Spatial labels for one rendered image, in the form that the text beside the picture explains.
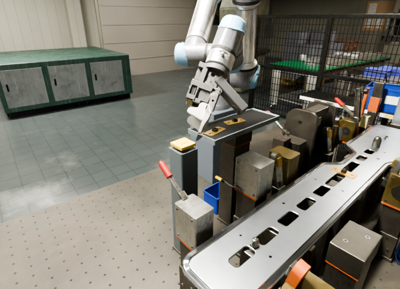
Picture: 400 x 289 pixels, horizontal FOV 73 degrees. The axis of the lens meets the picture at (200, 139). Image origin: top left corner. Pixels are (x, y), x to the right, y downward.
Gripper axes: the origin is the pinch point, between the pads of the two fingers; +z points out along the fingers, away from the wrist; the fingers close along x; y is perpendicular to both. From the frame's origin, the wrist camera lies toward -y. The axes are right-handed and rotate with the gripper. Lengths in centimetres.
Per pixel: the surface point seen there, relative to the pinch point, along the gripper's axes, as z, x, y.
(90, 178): 48, -217, 92
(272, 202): 9.1, -13.6, -28.2
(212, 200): 17, -54, -15
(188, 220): 21.2, -2.2, -4.5
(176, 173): 10.8, -18.3, 3.3
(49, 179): 63, -219, 131
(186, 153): 3.8, -13.3, 2.4
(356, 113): -46, -55, -69
